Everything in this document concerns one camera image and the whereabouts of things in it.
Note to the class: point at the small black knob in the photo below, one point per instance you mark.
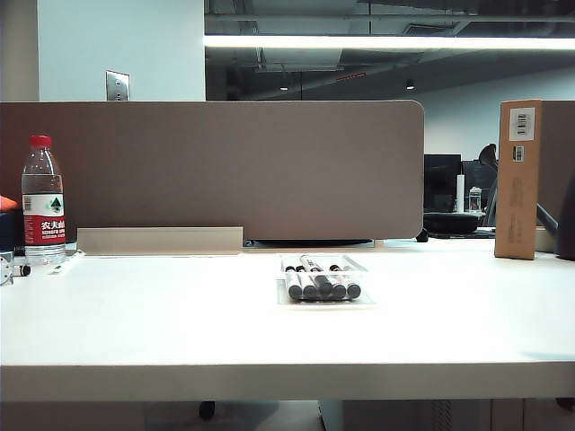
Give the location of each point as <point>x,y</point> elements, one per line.
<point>25,270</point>

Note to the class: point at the black computer monitor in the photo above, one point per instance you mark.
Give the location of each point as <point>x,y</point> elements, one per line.
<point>442,179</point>
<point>471,173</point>

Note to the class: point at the black white whiteboard marker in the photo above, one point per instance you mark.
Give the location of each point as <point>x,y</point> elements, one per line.
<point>322,284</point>
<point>354,290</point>
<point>310,292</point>
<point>339,292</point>
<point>295,292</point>

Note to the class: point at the beige partition bracket strip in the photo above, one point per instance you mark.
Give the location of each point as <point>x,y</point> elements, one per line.
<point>157,240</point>

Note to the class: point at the metal wall switch plate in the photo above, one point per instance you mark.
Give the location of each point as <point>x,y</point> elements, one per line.
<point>117,85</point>

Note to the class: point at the orange object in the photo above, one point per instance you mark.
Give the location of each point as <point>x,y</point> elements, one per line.
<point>8,203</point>

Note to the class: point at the black ceiling spotlight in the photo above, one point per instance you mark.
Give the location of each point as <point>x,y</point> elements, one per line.
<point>410,84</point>

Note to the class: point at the black clamp knob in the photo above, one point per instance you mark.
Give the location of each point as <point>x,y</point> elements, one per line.
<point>422,235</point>

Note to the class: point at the tall brown cardboard box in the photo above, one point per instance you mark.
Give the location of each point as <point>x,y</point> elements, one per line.
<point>516,202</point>

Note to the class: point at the red ceiling sign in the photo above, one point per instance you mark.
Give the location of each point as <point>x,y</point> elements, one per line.
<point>351,78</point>

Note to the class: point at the black office chair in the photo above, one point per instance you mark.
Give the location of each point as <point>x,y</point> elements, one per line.
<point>489,155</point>

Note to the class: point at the white cylinder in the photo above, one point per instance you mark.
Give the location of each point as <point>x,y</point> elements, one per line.
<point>461,193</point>

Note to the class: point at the dark navy object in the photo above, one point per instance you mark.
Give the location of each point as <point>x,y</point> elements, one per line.
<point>9,229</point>

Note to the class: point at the long ceiling light strip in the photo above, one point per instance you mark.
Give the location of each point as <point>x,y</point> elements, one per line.
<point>359,42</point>

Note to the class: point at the brown desk partition panel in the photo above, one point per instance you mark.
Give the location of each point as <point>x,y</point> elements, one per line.
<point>224,170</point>
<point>557,148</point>

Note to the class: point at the black caster wheel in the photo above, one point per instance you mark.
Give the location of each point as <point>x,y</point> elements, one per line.
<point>207,410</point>

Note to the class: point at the dark grey chair part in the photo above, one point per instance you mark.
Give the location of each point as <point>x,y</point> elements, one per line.
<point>567,224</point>

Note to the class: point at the black partition foot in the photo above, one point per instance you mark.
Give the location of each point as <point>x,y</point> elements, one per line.
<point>314,243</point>

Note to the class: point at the red label water bottle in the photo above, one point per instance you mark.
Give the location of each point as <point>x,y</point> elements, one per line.
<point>43,215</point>

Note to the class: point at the small glass jar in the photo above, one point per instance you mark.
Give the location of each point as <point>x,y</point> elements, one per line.
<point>476,202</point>

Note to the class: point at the clear plastic packaging tray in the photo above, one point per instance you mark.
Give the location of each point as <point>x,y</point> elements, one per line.
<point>372,301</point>

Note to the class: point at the silver metal block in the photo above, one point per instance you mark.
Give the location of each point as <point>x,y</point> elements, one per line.
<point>5,269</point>

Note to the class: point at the black round cushion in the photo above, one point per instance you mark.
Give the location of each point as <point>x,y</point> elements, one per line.
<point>449,222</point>

